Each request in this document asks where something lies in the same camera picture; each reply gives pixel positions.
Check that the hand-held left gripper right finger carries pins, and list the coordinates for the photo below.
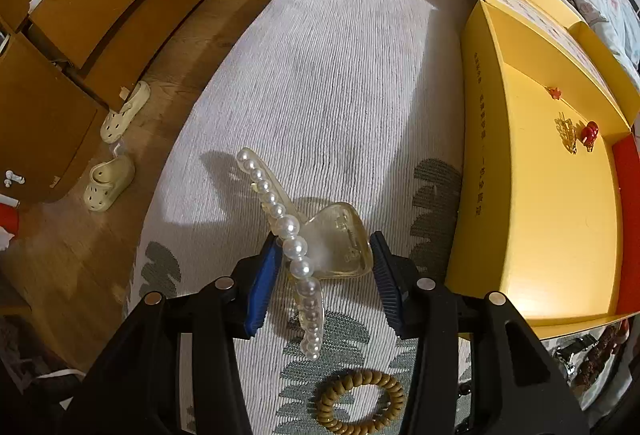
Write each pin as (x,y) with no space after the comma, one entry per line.
(389,287)

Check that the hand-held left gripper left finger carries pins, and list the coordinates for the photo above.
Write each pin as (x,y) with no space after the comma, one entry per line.
(262,287)

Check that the pearl hair claw clip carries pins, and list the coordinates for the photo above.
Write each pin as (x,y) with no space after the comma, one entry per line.
(335,245)

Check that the yellow cardboard box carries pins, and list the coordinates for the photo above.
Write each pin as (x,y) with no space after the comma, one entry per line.
(550,225)

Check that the cream clog shoe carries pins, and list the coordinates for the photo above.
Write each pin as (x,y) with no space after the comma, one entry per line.
(107,182)
(125,112)

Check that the gold rhinestone hair clip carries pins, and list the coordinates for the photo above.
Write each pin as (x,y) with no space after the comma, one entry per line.
(566,135)

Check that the red berry hair clip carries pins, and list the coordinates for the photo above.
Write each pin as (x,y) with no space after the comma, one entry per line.
(589,132)

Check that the small red star clip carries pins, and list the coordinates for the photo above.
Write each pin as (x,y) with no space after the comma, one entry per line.
(554,92)

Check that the wooden wardrobe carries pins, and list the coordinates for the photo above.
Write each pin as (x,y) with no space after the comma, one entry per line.
(100,15)

